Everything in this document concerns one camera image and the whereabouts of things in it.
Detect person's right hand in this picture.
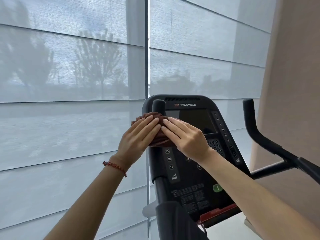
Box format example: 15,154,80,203
161,117,213,163

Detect person's right forearm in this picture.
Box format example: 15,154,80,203
200,147,320,240

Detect narrow grey roller blind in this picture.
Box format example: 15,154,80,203
149,0,278,240

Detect white round fixture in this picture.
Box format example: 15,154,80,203
142,203,157,219

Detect dark window mullion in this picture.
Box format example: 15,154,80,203
144,0,151,206

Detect red beaded bracelet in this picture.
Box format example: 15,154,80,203
102,161,127,178

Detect red safety key clip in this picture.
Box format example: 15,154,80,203
199,203,238,224

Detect wide grey roller blind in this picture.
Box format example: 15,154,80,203
0,0,147,240

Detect black bent handlebar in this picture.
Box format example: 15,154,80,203
243,98,320,185

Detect brown cleaning cloth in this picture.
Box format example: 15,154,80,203
132,112,181,148

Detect person's left forearm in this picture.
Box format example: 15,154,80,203
44,157,131,240

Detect black exercise machine console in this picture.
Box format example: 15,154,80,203
142,94,251,229

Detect person's left hand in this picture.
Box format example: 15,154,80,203
116,115,162,166

